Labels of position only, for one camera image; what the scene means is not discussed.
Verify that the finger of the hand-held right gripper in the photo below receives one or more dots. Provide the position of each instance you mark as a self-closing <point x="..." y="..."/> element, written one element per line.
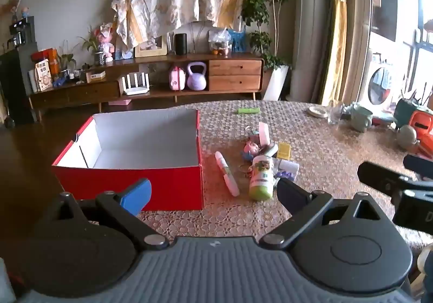
<point x="379" y="177"/>
<point x="417" y="163"/>

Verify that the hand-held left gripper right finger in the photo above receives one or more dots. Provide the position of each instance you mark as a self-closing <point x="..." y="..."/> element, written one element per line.
<point x="291" y="194"/>

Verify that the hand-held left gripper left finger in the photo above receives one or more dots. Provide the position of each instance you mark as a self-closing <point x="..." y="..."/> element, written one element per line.
<point x="137" y="196"/>

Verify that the white blue packet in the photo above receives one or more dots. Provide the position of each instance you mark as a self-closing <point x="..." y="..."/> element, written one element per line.
<point x="289" y="167"/>

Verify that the green lidded jar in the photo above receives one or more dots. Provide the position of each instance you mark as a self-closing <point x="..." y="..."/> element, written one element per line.
<point x="260" y="177"/>

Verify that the red cardboard box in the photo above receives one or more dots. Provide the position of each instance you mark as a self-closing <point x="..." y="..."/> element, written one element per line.
<point x="176" y="188"/>

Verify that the yellow small packet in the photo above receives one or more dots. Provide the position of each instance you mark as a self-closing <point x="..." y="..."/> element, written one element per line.
<point x="283" y="150"/>

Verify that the pink white tube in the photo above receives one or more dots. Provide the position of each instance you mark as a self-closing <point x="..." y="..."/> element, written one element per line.
<point x="264" y="133"/>

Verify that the green tube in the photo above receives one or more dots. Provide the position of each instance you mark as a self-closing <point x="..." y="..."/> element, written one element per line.
<point x="248" y="110"/>

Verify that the grey round pot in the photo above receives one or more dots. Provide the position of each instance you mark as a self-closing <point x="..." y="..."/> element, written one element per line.
<point x="407" y="136"/>

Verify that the orange plastic container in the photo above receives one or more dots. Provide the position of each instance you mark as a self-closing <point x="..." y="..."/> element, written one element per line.
<point x="423" y="125"/>

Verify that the floral lace tablecloth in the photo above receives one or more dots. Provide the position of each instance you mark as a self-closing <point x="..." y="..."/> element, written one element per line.
<point x="324" y="161"/>

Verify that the dark green utensil holder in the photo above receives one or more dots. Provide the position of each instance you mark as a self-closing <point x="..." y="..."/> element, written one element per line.
<point x="406" y="110"/>

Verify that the pale green mug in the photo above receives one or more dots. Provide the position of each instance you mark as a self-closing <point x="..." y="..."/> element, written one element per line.
<point x="361" y="118"/>

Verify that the white marker pen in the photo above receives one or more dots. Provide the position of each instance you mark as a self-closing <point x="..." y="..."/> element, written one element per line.
<point x="227" y="172"/>

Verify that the clear drinking glass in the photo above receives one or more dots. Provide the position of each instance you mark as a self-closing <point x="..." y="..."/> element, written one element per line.
<point x="335" y="115"/>

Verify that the white round dish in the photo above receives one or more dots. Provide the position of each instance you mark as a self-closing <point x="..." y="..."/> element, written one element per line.
<point x="318" y="112"/>

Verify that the white washing machine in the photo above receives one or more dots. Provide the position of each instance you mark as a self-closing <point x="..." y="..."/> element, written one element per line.
<point x="379" y="83"/>

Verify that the pink tissue box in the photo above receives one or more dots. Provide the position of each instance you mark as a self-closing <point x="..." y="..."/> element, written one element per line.
<point x="120" y="102"/>

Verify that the white router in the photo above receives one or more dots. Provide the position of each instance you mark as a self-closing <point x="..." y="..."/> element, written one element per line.
<point x="135" y="89"/>

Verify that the white planter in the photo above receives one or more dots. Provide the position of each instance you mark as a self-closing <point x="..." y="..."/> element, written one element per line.
<point x="274" y="84"/>

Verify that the wooden television cabinet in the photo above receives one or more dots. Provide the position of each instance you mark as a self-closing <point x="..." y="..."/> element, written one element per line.
<point x="101" y="89"/>

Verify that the pink toy suitcase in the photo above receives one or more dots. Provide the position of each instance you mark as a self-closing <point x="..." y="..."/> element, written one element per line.
<point x="177" y="79"/>

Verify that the wooden cabinet drawer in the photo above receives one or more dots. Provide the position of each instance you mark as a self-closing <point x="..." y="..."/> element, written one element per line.
<point x="233" y="68"/>
<point x="233" y="83"/>

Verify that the small white box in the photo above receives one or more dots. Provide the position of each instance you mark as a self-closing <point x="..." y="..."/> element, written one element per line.
<point x="95" y="77"/>

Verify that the purple kettlebell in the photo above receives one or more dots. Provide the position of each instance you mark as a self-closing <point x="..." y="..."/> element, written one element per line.
<point x="197" y="81"/>

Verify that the small blue toy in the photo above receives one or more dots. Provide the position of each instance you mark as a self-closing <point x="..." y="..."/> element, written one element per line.
<point x="59" y="82"/>

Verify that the small potted plant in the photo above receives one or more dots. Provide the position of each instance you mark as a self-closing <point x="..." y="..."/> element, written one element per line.
<point x="98" y="57"/>

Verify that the printed snack box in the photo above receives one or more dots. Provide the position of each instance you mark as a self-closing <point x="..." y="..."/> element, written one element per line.
<point x="44" y="76"/>

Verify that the yellow curtain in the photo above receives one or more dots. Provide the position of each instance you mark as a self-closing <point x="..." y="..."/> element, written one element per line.
<point x="336" y="29"/>

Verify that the small leafy plant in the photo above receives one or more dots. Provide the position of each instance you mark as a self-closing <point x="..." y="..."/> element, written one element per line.
<point x="66" y="59"/>

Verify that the grey standing air conditioner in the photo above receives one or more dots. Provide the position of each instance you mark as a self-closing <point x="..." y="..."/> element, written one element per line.
<point x="309" y="35"/>

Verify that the black cylinder speaker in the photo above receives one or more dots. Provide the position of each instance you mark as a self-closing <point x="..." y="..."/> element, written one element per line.
<point x="180" y="44"/>

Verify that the pink doll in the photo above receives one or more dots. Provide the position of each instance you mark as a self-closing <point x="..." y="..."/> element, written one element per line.
<point x="106" y="40"/>

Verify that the orange box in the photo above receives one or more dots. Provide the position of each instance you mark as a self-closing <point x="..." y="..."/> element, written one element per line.
<point x="52" y="59"/>

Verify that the blue bag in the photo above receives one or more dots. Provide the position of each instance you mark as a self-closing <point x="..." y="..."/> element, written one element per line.
<point x="237" y="40"/>

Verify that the black tall cabinet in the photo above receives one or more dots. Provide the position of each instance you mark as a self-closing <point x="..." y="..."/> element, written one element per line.
<point x="15" y="86"/>

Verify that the clear plastic bag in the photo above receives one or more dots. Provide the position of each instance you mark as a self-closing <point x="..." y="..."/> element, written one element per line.
<point x="219" y="40"/>

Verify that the tall green plant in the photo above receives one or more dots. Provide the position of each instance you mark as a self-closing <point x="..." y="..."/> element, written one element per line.
<point x="257" y="12"/>

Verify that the black coffee machine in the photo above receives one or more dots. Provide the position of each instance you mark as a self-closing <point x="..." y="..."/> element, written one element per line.
<point x="21" y="32"/>

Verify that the wooden photo frame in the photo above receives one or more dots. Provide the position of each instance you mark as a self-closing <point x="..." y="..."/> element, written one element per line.
<point x="150" y="52"/>

